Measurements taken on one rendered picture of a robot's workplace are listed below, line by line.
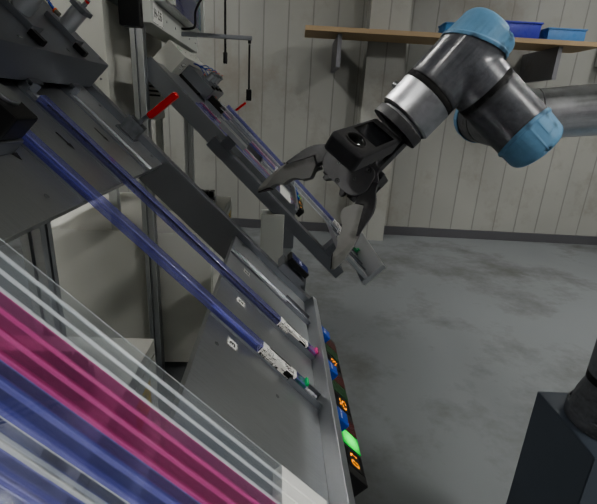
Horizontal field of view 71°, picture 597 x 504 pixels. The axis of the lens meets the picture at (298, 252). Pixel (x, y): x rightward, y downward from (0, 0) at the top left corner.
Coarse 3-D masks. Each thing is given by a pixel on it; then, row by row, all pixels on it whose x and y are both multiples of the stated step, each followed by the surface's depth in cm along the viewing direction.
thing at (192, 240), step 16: (48, 112) 52; (80, 128) 54; (96, 144) 54; (112, 160) 55; (128, 176) 55; (144, 192) 56; (160, 208) 56; (176, 224) 57; (192, 240) 58; (208, 256) 59; (224, 272) 60; (240, 288) 61; (256, 304) 62; (272, 320) 62
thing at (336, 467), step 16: (320, 320) 75; (320, 336) 69; (320, 352) 64; (320, 368) 61; (320, 384) 58; (320, 400) 55; (320, 416) 53; (336, 416) 51; (336, 432) 48; (336, 448) 46; (336, 464) 44; (336, 480) 43; (336, 496) 41; (352, 496) 41
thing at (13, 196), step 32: (32, 96) 52; (64, 96) 60; (32, 128) 46; (64, 128) 52; (96, 128) 61; (0, 160) 38; (32, 160) 42; (64, 160) 47; (96, 160) 54; (128, 160) 62; (0, 192) 35; (32, 192) 38; (64, 192) 43; (0, 224) 32; (32, 224) 35
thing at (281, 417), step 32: (256, 256) 80; (224, 288) 57; (256, 288) 67; (288, 288) 82; (256, 320) 58; (288, 320) 69; (192, 352) 42; (224, 352) 45; (256, 352) 51; (288, 352) 59; (192, 384) 37; (224, 384) 41; (256, 384) 46; (288, 384) 52; (224, 416) 38; (256, 416) 42; (288, 416) 47; (288, 448) 42; (320, 448) 47; (320, 480) 43
